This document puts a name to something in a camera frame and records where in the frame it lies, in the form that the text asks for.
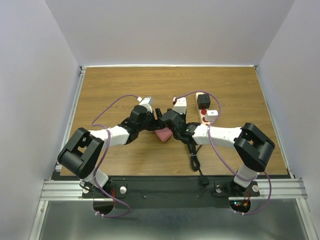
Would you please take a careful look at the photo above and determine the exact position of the pink triangular power socket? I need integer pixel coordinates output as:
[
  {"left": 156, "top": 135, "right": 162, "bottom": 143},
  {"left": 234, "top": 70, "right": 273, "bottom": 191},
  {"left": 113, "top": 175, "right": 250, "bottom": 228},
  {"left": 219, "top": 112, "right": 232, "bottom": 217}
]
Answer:
[{"left": 154, "top": 127, "right": 173, "bottom": 142}]

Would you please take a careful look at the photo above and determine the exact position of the white red power strip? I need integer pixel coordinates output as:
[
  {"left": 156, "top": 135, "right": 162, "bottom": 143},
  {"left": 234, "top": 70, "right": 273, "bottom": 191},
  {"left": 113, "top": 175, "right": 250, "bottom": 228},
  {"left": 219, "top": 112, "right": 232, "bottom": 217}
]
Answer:
[{"left": 195, "top": 92, "right": 211, "bottom": 126}]

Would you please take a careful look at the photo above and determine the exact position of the black cube socket adapter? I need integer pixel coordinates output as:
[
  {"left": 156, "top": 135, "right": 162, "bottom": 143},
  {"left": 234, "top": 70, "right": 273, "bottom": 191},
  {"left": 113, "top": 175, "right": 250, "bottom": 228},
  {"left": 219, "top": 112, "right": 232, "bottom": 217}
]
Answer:
[{"left": 196, "top": 93, "right": 211, "bottom": 110}]

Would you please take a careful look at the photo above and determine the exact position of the white USB charger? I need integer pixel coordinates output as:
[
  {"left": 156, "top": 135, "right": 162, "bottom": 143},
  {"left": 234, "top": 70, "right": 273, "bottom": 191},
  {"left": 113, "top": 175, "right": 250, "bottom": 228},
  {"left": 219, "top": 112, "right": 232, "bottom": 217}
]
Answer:
[{"left": 204, "top": 110, "right": 219, "bottom": 122}]

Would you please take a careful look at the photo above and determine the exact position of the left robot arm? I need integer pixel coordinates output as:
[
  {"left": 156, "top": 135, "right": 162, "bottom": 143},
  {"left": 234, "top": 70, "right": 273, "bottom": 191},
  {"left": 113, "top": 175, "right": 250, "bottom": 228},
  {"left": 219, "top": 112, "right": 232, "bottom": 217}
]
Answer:
[{"left": 57, "top": 105, "right": 165, "bottom": 197}]

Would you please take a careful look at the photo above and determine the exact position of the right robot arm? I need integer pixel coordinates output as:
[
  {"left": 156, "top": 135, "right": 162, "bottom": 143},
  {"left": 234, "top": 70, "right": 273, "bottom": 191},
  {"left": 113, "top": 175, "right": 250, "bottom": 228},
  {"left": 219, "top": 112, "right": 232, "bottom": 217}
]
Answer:
[{"left": 161, "top": 110, "right": 275, "bottom": 195}]

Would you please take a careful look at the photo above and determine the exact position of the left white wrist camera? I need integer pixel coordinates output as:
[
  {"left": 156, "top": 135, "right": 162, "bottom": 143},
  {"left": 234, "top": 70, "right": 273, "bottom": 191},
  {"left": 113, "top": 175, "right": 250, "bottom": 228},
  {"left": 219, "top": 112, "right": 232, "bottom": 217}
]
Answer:
[{"left": 139, "top": 96, "right": 154, "bottom": 112}]

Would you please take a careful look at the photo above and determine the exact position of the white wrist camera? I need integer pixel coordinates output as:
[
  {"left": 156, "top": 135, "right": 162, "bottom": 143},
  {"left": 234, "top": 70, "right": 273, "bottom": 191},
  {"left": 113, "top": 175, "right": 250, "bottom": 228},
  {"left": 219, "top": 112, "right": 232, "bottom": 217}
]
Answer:
[
  {"left": 139, "top": 96, "right": 154, "bottom": 112},
  {"left": 172, "top": 97, "right": 187, "bottom": 115}
]

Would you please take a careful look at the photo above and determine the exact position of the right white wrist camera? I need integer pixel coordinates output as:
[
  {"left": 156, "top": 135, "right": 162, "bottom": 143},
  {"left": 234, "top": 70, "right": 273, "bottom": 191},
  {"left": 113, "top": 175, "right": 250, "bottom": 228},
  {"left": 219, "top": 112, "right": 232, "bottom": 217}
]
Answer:
[{"left": 172, "top": 97, "right": 187, "bottom": 115}]

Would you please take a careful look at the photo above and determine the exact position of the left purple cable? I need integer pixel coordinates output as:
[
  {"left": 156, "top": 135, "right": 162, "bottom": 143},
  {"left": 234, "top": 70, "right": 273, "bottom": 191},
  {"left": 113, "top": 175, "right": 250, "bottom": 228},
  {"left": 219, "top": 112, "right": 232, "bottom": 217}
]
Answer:
[{"left": 91, "top": 94, "right": 131, "bottom": 218}]

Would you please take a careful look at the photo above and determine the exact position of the purple cable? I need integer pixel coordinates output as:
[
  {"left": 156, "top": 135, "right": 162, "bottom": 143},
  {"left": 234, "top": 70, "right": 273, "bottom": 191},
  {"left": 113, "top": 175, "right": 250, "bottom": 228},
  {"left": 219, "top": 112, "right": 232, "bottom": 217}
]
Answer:
[
  {"left": 174, "top": 90, "right": 273, "bottom": 217},
  {"left": 91, "top": 94, "right": 131, "bottom": 218}
]

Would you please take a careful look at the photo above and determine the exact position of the black power cord with plug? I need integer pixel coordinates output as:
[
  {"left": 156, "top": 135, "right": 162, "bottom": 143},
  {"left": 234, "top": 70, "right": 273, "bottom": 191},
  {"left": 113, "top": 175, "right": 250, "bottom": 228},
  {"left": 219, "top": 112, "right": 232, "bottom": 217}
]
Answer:
[{"left": 186, "top": 139, "right": 211, "bottom": 186}]

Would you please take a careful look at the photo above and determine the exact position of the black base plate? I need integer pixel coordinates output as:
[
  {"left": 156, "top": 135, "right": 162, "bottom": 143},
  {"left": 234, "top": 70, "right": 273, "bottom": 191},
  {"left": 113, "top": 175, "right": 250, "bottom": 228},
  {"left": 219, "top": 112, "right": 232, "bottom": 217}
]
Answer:
[{"left": 81, "top": 175, "right": 260, "bottom": 211}]

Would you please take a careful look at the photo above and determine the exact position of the aluminium frame rail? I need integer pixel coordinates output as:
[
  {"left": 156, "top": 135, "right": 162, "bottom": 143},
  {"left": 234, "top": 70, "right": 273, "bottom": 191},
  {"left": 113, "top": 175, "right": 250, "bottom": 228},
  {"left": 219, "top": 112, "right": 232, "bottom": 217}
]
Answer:
[{"left": 40, "top": 66, "right": 87, "bottom": 201}]

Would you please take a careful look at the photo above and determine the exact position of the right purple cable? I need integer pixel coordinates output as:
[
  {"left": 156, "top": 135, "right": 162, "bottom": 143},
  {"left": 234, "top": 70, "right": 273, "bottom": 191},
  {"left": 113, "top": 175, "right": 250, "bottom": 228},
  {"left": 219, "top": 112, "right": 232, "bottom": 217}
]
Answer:
[{"left": 174, "top": 90, "right": 273, "bottom": 217}]

